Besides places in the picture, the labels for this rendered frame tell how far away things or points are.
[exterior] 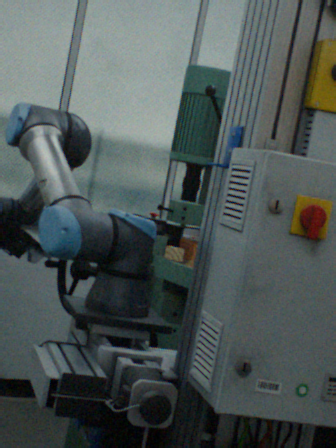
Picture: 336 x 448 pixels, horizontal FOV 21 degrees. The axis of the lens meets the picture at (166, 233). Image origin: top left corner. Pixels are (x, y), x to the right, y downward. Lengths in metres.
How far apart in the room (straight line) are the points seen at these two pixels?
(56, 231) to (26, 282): 2.12
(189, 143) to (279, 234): 1.31
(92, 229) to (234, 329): 0.54
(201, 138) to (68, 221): 0.97
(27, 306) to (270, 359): 2.61
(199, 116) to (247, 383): 1.40
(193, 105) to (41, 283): 1.54
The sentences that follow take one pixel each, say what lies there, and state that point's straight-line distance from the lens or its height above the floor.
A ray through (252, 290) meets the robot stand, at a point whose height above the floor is 0.99.
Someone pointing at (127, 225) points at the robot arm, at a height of 1.02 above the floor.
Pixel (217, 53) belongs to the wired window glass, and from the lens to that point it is 4.51.
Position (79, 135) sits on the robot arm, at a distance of 2.35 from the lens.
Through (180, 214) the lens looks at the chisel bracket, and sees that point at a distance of 2.88.
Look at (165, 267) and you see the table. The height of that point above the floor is 0.88.
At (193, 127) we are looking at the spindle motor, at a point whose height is 1.31.
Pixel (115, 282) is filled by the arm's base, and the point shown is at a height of 0.89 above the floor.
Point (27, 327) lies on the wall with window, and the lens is 4.15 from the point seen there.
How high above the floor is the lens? 1.17
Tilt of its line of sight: 4 degrees down
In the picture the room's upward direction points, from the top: 11 degrees clockwise
